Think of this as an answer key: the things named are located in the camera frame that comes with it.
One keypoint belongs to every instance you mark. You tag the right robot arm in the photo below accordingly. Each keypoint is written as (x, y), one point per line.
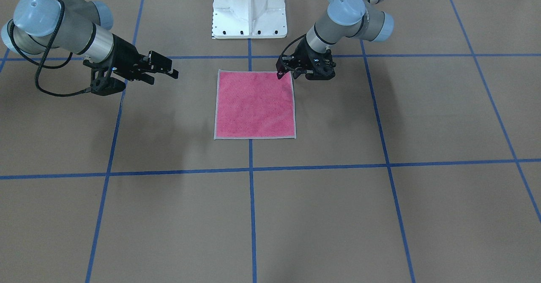
(83, 28)

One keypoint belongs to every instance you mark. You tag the pink and grey towel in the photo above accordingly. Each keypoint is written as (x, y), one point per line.
(254, 105)

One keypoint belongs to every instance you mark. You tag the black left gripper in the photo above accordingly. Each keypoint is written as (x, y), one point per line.
(303, 55)

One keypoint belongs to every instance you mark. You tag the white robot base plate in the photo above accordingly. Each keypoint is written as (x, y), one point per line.
(249, 19)

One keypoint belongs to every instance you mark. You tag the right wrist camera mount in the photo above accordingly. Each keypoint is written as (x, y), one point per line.
(101, 82)

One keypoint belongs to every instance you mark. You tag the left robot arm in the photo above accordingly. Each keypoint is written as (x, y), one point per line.
(358, 19)

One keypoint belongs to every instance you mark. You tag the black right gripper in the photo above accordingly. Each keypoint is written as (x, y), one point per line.
(124, 56)

